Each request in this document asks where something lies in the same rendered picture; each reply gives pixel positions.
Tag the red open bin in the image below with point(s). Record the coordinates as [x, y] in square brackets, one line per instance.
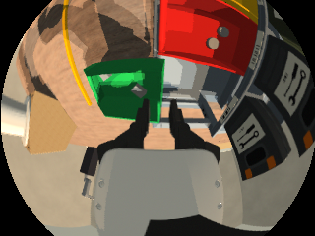
[189, 23]

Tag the green bin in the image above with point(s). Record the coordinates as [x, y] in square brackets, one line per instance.
[113, 95]

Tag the yellow bar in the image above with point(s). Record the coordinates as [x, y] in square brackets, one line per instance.
[69, 52]

